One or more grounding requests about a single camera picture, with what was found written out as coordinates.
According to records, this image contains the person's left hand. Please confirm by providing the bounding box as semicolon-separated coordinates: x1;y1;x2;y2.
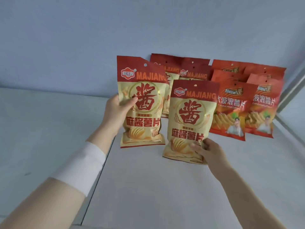
102;94;139;137

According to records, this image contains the person's right hand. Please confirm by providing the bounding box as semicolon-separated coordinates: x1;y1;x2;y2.
190;138;233;181

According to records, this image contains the beige red chip bag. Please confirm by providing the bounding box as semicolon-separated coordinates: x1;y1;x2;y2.
150;53;184;68
163;79;220;165
179;65;213;81
152;61;181;118
116;55;169;149
183;57;211;67

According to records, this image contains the person's left forearm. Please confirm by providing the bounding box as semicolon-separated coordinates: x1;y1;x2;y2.
0;123;117;229

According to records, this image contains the person's right forearm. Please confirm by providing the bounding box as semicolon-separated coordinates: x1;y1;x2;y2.
217;166;288;229

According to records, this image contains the group of orange chip packets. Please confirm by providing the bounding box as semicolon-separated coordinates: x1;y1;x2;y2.
209;59;287;141

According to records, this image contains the white wristband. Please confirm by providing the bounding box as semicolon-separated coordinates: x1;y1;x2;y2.
50;141;107;197

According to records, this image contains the grey shelf frame bar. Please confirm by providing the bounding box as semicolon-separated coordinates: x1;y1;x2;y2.
276;77;305;114

